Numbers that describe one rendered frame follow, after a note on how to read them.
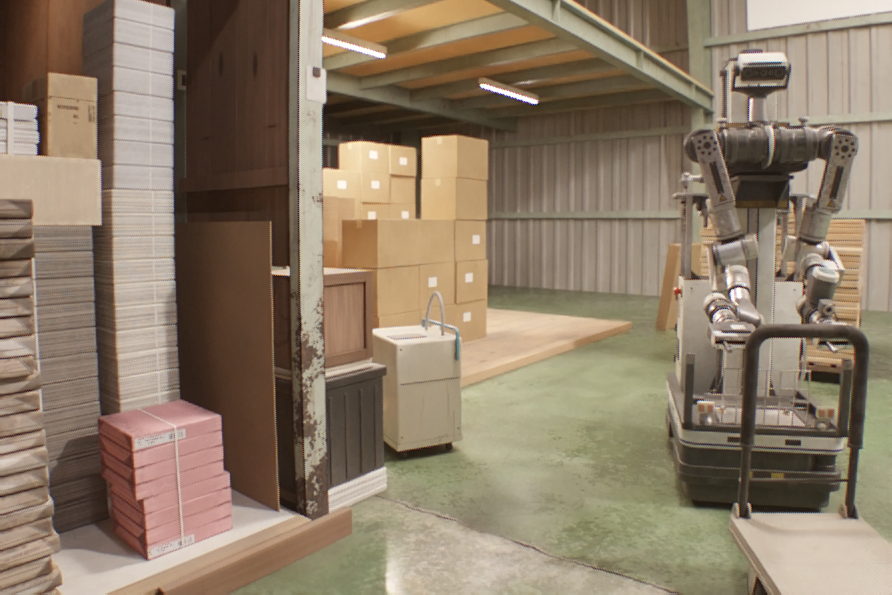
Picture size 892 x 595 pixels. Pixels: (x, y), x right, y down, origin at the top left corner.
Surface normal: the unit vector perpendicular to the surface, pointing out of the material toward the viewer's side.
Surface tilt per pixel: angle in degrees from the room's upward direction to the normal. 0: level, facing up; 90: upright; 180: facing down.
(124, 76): 90
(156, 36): 90
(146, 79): 90
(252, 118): 90
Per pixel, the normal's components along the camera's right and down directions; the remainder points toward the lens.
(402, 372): 0.46, 0.05
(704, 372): -0.27, 0.05
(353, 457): 0.78, 0.04
